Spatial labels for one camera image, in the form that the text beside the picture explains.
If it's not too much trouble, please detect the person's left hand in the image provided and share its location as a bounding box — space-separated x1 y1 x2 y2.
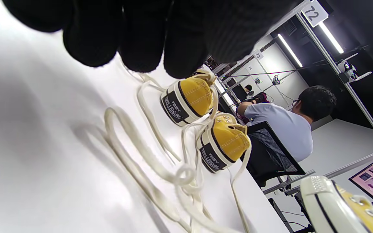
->
0 0 303 79

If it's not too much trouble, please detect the yellow canvas shoe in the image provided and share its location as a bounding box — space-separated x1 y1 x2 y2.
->
300 176 373 233
160 69 219 127
196 112 252 174

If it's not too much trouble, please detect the white light tube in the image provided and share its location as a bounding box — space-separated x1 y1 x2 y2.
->
318 21 345 54
277 33 303 68

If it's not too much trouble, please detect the white sign plate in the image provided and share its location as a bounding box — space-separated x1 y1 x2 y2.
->
301 0 329 28

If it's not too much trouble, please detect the black mesh office chair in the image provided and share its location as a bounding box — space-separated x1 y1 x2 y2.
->
243 121 306 188

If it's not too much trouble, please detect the silver aluminium frame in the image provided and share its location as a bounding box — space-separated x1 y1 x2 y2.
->
212 0 373 196

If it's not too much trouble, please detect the white frame-mounted camera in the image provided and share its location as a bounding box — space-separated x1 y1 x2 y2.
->
337 60 372 84

